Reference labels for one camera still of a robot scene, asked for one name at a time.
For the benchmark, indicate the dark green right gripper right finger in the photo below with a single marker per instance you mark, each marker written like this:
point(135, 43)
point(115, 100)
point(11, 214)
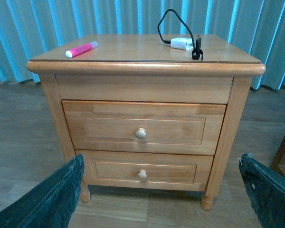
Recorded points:
point(266, 191)

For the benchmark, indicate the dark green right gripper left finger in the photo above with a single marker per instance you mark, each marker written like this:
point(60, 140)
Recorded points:
point(51, 203)

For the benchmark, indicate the wooden drawer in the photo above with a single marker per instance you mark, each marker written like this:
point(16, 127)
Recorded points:
point(144, 127)
point(146, 170)

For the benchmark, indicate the pink highlighter marker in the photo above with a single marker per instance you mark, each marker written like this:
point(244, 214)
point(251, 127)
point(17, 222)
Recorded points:
point(81, 49)

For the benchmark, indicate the wooden nightstand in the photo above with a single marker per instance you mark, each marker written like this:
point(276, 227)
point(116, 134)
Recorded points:
point(139, 68)

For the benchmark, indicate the pale pleated curtain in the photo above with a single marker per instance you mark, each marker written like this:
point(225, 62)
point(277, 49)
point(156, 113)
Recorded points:
point(32, 27)

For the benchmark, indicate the white USB charger plug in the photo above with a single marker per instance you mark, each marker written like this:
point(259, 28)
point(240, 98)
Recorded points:
point(182, 43)

